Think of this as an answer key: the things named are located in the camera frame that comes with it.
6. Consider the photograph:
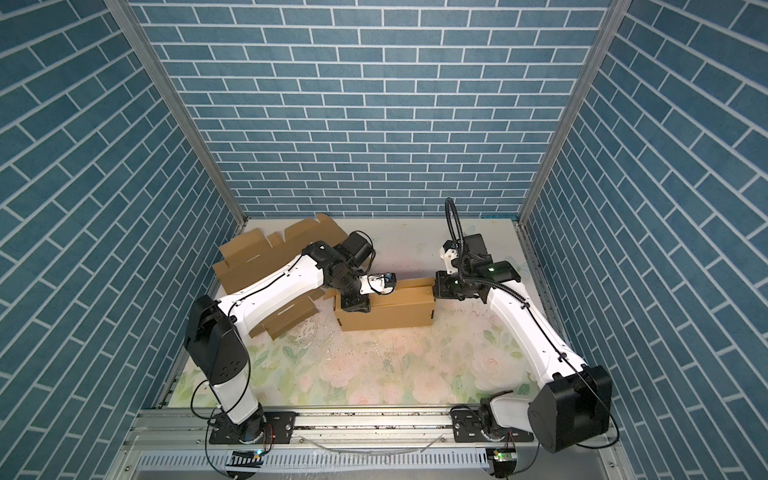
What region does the cardboard box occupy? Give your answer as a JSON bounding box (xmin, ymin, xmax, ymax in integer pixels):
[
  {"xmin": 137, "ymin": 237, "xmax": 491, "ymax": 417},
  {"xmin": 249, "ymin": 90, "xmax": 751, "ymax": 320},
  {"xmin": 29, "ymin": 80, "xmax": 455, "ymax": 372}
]
[
  {"xmin": 324, "ymin": 278, "xmax": 435, "ymax": 331},
  {"xmin": 213, "ymin": 214, "xmax": 348, "ymax": 339}
]

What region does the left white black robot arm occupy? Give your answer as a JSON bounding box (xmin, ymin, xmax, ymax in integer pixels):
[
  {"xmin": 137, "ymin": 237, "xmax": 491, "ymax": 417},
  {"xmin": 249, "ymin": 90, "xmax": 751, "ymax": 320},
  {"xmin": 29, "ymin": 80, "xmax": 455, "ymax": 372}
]
[{"xmin": 184, "ymin": 231, "xmax": 375, "ymax": 430}]

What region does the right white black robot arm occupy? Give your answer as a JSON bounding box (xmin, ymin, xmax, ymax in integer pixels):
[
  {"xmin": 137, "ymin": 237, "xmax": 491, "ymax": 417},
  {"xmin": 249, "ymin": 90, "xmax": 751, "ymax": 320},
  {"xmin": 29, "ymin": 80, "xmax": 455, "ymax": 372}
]
[{"xmin": 433, "ymin": 234, "xmax": 613, "ymax": 453}]

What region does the right green circuit board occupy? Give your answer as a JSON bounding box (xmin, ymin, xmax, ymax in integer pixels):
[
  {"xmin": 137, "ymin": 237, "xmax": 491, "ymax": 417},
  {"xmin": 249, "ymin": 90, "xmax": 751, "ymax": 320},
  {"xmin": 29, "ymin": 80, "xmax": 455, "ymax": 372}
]
[{"xmin": 486, "ymin": 448, "xmax": 518, "ymax": 468}]

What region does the green circuit board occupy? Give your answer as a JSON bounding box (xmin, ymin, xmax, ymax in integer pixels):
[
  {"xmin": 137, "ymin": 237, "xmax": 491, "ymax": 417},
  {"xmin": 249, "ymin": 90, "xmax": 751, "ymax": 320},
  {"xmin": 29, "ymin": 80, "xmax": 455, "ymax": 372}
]
[
  {"xmin": 486, "ymin": 448, "xmax": 518, "ymax": 468},
  {"xmin": 225, "ymin": 450, "xmax": 264, "ymax": 471}
]

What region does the left green circuit board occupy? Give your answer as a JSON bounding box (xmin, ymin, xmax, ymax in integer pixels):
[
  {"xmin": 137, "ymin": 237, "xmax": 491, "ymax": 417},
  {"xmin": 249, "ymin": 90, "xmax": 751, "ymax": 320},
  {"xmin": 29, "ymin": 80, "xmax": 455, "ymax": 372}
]
[{"xmin": 225, "ymin": 450, "xmax": 264, "ymax": 471}]

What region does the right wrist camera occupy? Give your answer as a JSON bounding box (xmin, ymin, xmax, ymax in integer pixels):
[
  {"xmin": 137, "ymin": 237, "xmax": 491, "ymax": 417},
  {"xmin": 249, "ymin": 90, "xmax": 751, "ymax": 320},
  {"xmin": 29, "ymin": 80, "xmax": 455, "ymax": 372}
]
[{"xmin": 439, "ymin": 240, "xmax": 460, "ymax": 275}]

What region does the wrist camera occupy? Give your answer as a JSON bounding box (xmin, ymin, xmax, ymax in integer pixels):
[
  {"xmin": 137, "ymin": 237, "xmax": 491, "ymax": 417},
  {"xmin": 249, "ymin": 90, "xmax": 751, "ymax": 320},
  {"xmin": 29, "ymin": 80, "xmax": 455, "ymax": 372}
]
[
  {"xmin": 360, "ymin": 272, "xmax": 397, "ymax": 295},
  {"xmin": 439, "ymin": 240, "xmax": 460, "ymax": 275}
]

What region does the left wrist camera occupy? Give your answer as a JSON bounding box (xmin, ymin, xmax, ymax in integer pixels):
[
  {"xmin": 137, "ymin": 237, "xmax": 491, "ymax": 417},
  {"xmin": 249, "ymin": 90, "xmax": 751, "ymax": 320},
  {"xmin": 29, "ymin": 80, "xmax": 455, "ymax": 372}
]
[{"xmin": 360, "ymin": 272, "xmax": 397, "ymax": 295}]

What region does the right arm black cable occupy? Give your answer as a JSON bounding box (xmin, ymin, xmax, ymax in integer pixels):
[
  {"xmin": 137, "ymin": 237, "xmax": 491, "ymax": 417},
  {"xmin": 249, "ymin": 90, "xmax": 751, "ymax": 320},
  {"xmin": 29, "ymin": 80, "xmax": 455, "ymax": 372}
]
[{"xmin": 443, "ymin": 197, "xmax": 622, "ymax": 475}]

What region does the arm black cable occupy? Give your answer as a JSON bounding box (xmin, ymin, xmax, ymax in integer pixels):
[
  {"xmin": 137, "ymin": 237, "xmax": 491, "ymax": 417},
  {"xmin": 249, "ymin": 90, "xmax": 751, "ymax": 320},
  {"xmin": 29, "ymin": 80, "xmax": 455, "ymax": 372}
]
[
  {"xmin": 443, "ymin": 197, "xmax": 622, "ymax": 475},
  {"xmin": 189, "ymin": 229, "xmax": 397, "ymax": 479}
]

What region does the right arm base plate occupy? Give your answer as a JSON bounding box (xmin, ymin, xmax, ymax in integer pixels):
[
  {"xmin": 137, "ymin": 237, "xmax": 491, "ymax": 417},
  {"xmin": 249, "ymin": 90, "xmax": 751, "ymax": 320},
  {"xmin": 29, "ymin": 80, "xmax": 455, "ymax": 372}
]
[{"xmin": 449, "ymin": 405, "xmax": 534, "ymax": 444}]

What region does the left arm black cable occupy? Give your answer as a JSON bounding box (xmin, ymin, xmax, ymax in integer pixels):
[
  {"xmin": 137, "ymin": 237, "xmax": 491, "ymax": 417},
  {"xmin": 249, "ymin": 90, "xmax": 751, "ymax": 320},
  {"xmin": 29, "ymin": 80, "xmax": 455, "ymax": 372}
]
[{"xmin": 189, "ymin": 229, "xmax": 397, "ymax": 479}]

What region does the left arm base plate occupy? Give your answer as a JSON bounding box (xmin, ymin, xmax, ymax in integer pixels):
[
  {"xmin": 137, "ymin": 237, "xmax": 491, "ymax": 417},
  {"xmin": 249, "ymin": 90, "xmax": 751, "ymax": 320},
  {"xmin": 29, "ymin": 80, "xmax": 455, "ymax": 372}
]
[{"xmin": 208, "ymin": 410, "xmax": 297, "ymax": 446}]

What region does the right aluminium corner post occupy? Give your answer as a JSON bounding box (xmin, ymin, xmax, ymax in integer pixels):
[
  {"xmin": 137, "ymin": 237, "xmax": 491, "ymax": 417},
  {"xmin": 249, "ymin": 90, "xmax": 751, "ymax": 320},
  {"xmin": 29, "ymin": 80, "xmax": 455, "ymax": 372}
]
[{"xmin": 518, "ymin": 0, "xmax": 631, "ymax": 225}]

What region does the aluminium corner post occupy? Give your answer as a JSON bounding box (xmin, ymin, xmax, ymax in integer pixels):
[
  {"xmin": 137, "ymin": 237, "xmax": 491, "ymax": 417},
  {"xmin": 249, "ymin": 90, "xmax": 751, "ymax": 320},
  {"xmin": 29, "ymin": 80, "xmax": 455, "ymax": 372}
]
[
  {"xmin": 518, "ymin": 0, "xmax": 631, "ymax": 225},
  {"xmin": 104, "ymin": 0, "xmax": 248, "ymax": 230}
]

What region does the aluminium mounting rail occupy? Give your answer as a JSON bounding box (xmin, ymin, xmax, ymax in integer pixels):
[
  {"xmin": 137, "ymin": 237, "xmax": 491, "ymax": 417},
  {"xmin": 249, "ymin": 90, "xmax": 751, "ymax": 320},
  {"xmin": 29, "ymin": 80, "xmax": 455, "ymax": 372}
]
[{"xmin": 106, "ymin": 406, "xmax": 634, "ymax": 479}]

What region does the left aluminium corner post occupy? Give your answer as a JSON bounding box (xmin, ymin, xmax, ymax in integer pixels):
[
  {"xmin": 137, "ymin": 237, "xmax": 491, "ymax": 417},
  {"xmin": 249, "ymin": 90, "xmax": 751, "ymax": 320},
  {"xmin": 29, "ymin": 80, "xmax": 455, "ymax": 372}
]
[{"xmin": 104, "ymin": 0, "xmax": 248, "ymax": 230}]

